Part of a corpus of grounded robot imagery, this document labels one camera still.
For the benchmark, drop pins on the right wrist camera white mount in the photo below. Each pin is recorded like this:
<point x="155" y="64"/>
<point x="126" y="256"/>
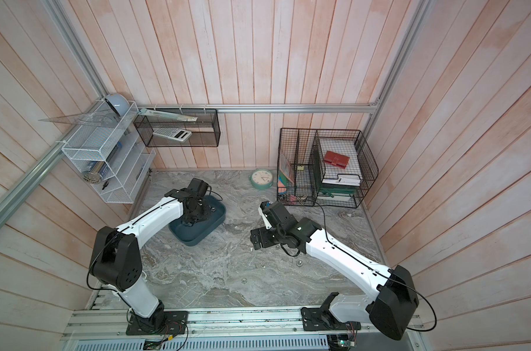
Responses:
<point x="262" y="207"/>

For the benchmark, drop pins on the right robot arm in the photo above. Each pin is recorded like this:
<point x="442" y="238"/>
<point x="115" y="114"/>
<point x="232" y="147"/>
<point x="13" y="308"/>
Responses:
<point x="388" y="299"/>

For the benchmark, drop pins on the white wire wall shelf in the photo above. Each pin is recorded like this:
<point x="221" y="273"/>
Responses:
<point x="114" y="161"/>

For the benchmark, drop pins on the black wire wall basket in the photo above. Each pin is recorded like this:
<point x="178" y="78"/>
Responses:
<point x="205" y="131"/>

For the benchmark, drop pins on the teal plastic storage box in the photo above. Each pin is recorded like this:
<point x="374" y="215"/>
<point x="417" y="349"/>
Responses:
<point x="209" y="219"/>

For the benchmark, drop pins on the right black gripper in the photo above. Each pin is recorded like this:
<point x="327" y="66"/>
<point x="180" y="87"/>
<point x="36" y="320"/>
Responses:
<point x="265" y="240"/>

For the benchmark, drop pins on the black wire desk organizer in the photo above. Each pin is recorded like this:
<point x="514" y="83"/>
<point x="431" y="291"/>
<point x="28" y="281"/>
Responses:
<point x="296" y="185"/>

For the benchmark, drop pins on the red notebook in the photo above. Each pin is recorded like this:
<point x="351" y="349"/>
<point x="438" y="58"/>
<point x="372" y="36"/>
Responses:
<point x="336" y="160"/>

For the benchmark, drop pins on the green round clock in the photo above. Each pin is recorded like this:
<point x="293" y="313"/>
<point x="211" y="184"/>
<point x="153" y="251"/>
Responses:
<point x="261" y="179"/>

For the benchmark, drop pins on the white calculator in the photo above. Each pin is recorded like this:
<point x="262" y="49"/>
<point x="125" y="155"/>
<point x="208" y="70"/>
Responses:
<point x="172" y="133"/>

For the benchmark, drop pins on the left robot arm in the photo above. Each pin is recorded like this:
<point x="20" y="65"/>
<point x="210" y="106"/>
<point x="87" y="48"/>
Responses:
<point x="116" y="261"/>

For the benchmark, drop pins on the green ruler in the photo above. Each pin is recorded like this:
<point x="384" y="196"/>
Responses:
<point x="169" y="115"/>

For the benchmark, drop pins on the clear triangle ruler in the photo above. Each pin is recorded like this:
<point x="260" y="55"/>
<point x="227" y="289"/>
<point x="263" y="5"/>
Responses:
<point x="95" y="119"/>

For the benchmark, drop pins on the stack of books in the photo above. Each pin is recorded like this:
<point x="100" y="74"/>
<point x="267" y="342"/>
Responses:
<point x="332" y="183"/>

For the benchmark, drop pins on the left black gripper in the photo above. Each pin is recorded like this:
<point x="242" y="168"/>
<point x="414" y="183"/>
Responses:
<point x="207" y="211"/>

